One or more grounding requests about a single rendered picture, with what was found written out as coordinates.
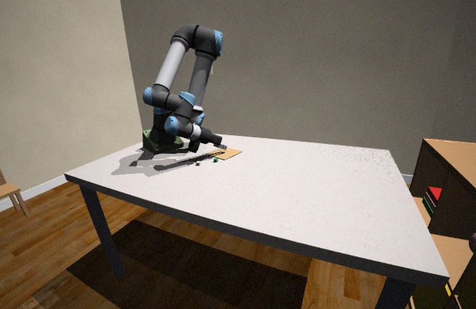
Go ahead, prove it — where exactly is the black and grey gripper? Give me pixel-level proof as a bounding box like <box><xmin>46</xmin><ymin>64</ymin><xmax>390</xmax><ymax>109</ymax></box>
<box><xmin>185</xmin><ymin>123</ymin><xmax>227</xmax><ymax>153</ymax></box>

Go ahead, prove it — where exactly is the tan flat mat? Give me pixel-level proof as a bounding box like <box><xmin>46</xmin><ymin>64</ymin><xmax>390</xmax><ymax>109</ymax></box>
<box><xmin>206</xmin><ymin>147</ymin><xmax>242</xmax><ymax>160</ymax></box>

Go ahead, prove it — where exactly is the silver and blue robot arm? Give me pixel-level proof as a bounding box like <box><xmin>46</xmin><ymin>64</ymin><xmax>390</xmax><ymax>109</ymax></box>
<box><xmin>143</xmin><ymin>24</ymin><xmax>223</xmax><ymax>145</ymax></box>

